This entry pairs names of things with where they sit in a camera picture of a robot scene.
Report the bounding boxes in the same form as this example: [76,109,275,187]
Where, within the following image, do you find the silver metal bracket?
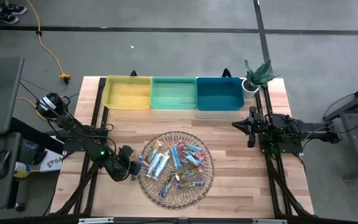
[78,217,114,224]
[252,218,288,224]

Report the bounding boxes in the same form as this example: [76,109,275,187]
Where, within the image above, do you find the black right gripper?
[231,106,265,149]

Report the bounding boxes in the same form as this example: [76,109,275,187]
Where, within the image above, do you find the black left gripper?
[106,157,140,183]

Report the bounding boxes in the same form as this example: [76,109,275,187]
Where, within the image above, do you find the orange extension cord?
[16,97,48,121]
[25,0,71,84]

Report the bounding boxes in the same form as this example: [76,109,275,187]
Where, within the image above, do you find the grey metal table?
[323,78,358,181]

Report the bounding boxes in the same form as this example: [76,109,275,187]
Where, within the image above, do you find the green orange-ended granola bar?
[175,178,206,190]
[174,169,198,182]

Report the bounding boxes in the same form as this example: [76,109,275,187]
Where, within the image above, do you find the blue red-ended granola bar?
[181,157,205,167]
[178,141,204,154]
[181,152,205,166]

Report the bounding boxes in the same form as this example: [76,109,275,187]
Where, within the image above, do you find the teal plastic bin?
[150,76,198,111]

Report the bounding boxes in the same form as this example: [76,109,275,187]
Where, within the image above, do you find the green red-ended granola bar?
[181,149,205,159]

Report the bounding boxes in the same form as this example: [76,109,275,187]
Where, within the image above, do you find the black computer mouse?
[0,150,11,180]

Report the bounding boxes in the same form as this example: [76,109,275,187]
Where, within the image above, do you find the blue plastic bin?
[196,77,245,112]

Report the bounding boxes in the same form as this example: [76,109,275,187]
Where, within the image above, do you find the white printed box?
[39,149,65,173]

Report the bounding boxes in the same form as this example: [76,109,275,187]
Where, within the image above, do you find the yellow white bottle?
[12,161,32,179]

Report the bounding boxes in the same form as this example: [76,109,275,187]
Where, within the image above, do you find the potted plant white pot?
[241,59,281,100]

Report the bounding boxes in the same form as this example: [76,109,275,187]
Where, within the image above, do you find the light blue granola bar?
[149,140,163,162]
[170,146,183,170]
[146,152,163,178]
[153,154,170,180]

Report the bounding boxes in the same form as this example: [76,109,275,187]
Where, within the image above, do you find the black aluminium rig frame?
[50,76,315,224]

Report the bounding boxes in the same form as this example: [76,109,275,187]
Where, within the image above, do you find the round woven wicker mat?
[137,131,216,210]

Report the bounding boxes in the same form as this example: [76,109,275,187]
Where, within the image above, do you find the yellow plastic bin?
[102,75,153,111]

